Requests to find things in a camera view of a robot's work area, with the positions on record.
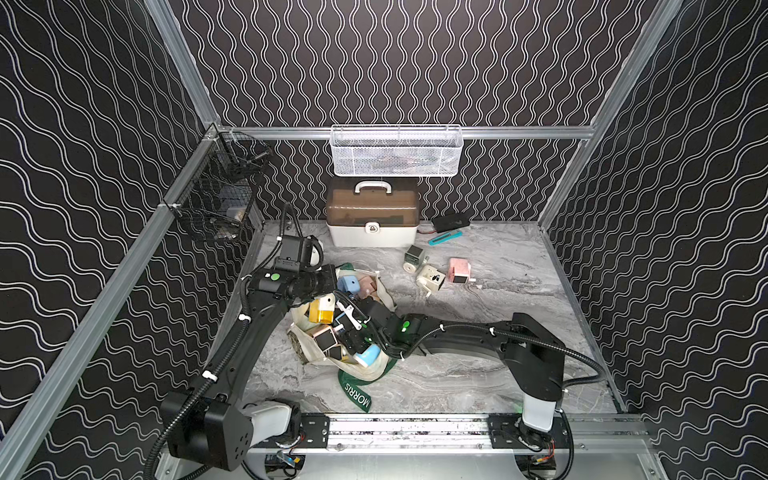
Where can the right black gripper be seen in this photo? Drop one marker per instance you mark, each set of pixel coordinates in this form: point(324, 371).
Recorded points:
point(350, 340)

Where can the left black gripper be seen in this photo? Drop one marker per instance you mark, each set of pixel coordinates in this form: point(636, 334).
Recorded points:
point(325, 281)

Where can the cream tote bag green handles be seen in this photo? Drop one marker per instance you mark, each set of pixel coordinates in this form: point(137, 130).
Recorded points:
point(323, 345)

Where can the blue square pencil sharpener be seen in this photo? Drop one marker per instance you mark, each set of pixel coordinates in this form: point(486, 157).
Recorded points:
point(368, 356)

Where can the cream white pencil sharpener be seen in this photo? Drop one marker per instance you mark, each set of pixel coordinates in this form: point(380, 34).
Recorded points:
point(430, 279)

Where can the green pencil sharpener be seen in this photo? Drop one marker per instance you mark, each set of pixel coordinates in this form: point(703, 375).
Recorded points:
point(414, 258)

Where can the pink pencil sharpener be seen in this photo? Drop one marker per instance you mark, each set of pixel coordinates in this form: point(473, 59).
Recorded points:
point(460, 271)

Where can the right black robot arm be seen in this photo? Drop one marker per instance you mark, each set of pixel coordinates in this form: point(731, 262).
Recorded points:
point(542, 366)

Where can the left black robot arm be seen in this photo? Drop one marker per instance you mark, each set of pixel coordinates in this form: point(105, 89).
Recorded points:
point(205, 423)

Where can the yellow pencil sharpener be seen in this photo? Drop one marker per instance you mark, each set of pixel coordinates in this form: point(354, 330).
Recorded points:
point(322, 310)

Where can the light blue pencil sharpener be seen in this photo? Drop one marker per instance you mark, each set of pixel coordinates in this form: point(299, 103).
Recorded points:
point(349, 285)

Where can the brown lid white toolbox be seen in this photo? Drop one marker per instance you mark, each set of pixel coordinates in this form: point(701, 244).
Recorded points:
point(368, 213)

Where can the teal utility knife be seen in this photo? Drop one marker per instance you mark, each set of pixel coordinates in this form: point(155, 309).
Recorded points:
point(445, 237)

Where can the black battery pack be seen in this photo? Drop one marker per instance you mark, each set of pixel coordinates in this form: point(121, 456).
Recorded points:
point(450, 222)

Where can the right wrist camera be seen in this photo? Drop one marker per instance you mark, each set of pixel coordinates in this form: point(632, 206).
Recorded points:
point(344, 319)

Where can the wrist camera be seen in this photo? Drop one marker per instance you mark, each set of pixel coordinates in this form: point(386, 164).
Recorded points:
point(298, 254)
point(344, 319)

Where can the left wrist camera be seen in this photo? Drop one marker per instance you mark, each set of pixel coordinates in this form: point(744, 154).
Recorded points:
point(298, 254)

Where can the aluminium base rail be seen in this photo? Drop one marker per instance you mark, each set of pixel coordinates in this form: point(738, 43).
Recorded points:
point(463, 433)

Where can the black wire basket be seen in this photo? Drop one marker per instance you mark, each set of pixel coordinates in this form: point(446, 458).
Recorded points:
point(216, 205)

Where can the white wire mesh basket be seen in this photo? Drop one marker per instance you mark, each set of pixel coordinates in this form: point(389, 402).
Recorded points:
point(396, 150)

